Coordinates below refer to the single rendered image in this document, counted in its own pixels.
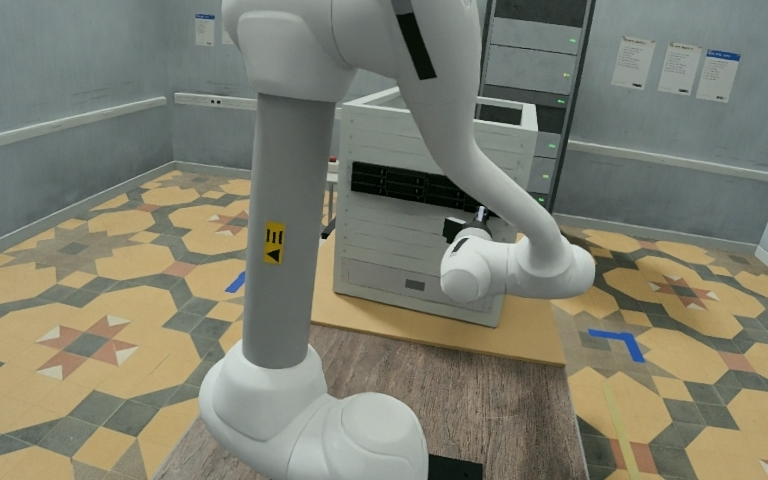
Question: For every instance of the white server rack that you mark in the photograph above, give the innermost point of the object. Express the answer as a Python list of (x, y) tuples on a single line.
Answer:
[(390, 250)]

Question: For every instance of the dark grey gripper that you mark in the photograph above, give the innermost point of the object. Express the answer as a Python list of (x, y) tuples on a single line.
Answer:
[(480, 221)]

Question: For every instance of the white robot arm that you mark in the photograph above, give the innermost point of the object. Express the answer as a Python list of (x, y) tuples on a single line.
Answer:
[(269, 403)]

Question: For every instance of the tan wooden board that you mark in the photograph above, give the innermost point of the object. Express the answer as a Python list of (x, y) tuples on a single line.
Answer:
[(526, 329)]

